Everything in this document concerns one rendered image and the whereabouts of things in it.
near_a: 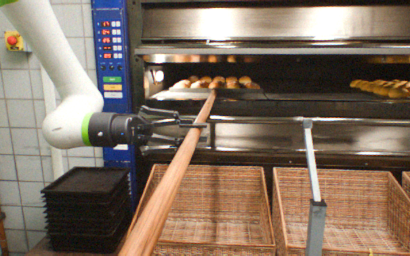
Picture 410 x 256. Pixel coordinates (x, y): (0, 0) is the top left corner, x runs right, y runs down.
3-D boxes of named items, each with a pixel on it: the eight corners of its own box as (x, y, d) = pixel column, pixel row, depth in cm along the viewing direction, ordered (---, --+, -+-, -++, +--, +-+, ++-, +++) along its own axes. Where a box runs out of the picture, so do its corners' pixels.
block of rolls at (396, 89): (347, 87, 210) (348, 78, 209) (419, 87, 206) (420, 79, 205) (392, 98, 152) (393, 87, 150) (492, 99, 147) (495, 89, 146)
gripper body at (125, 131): (120, 112, 81) (154, 112, 81) (123, 141, 83) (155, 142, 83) (110, 116, 74) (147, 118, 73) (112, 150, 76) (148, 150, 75)
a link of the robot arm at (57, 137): (42, 157, 79) (26, 123, 73) (64, 129, 89) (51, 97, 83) (93, 158, 78) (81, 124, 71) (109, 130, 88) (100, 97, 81)
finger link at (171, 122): (141, 127, 80) (140, 122, 80) (181, 121, 79) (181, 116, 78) (137, 131, 76) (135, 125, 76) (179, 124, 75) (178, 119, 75)
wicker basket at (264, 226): (154, 211, 160) (152, 162, 154) (261, 215, 156) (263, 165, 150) (124, 275, 113) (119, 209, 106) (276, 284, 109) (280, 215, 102)
